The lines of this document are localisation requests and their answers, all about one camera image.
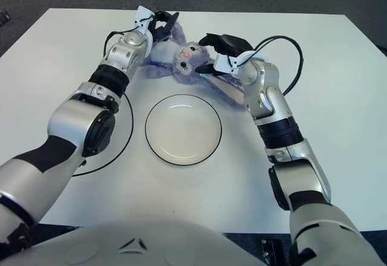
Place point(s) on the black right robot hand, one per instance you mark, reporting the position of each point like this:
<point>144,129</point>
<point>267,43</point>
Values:
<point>232,45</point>

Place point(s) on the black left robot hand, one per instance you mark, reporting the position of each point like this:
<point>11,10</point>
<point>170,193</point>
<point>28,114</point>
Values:
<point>170,21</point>

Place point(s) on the purple plush bunny doll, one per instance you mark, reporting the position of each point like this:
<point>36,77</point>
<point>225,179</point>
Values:
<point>187,57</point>

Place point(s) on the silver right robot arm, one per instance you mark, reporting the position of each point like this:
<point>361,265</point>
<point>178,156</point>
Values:
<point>272,96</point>

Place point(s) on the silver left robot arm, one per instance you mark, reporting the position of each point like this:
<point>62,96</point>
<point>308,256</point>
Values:
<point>75,118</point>

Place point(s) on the white plate black rim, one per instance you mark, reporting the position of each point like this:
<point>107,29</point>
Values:
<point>181,133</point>

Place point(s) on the grey robot torso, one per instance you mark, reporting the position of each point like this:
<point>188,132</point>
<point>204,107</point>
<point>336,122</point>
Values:
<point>151,245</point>

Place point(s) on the black metal bracket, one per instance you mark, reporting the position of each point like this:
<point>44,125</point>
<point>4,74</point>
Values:
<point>272,251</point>

